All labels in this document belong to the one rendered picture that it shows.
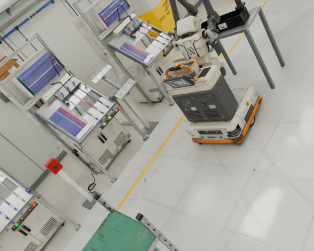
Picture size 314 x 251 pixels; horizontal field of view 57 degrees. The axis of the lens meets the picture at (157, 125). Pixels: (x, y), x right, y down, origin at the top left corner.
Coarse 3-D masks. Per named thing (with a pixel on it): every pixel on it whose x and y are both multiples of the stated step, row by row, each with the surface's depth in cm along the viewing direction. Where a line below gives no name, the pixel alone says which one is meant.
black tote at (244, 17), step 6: (228, 12) 316; (234, 12) 312; (240, 12) 309; (246, 12) 302; (222, 18) 325; (228, 18) 321; (234, 18) 299; (240, 18) 295; (246, 18) 301; (204, 24) 343; (216, 24) 315; (222, 24) 311; (228, 24) 308; (234, 24) 304; (240, 24) 300; (222, 30) 317
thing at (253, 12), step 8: (256, 8) 310; (264, 16) 315; (248, 24) 292; (264, 24) 319; (224, 32) 312; (232, 32) 300; (240, 32) 294; (248, 32) 291; (248, 40) 297; (272, 40) 329; (256, 48) 301; (224, 56) 381; (256, 56) 306; (280, 56) 339; (232, 64) 389; (264, 64) 312; (280, 64) 347; (232, 72) 394; (264, 72) 316; (272, 80) 323; (272, 88) 327
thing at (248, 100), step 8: (232, 88) 323; (240, 88) 313; (248, 88) 305; (240, 96) 302; (248, 96) 297; (256, 96) 306; (240, 104) 293; (248, 104) 293; (256, 104) 306; (240, 112) 286; (248, 112) 293; (232, 120) 281; (240, 120) 283; (248, 120) 294; (192, 128) 312; (200, 128) 304; (232, 128) 276; (240, 128) 285; (192, 136) 320; (200, 136) 312; (208, 136) 304; (216, 136) 297; (224, 136) 289; (232, 136) 284; (240, 136) 283
